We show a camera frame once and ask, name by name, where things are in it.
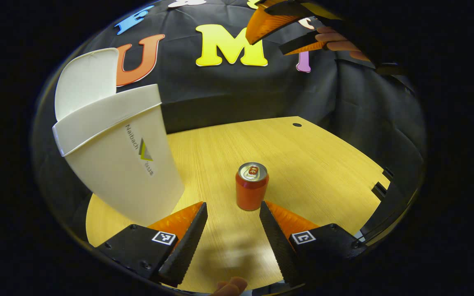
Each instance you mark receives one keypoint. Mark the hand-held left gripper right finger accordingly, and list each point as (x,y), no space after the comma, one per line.
(278,242)

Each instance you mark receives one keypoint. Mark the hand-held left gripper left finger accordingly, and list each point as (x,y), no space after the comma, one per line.
(185,246)

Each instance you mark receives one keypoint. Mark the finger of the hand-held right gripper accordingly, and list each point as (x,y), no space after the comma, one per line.
(298,43)
(270,22)

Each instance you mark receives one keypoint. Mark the red pop can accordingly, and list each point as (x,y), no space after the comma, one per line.
(252,189)

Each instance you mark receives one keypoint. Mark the white desktop garbage bin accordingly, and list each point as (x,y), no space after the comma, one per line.
(117,172)

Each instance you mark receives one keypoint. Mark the wooden desktop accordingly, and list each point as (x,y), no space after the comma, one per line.
(303,164)

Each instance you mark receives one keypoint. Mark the black backdrop cloth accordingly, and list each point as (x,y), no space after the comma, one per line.
(228,94)

